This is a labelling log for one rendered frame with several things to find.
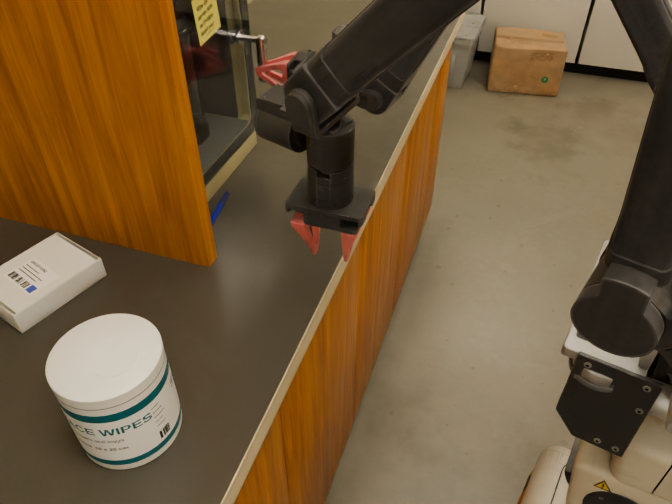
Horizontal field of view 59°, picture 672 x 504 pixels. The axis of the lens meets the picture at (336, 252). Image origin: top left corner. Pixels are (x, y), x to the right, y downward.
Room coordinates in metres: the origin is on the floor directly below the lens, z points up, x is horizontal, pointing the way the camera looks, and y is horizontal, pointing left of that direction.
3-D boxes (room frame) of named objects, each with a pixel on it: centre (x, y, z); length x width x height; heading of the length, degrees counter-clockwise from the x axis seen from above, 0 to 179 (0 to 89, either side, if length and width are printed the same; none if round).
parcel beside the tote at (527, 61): (3.44, -1.14, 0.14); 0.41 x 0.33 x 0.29; 78
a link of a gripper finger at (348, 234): (0.61, 0.00, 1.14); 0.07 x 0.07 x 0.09; 71
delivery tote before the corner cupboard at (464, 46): (3.60, -0.57, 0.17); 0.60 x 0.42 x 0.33; 69
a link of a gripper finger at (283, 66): (1.08, 0.10, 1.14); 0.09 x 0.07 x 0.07; 72
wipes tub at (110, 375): (0.44, 0.27, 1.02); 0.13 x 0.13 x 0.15
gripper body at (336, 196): (0.61, 0.01, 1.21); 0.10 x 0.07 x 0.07; 71
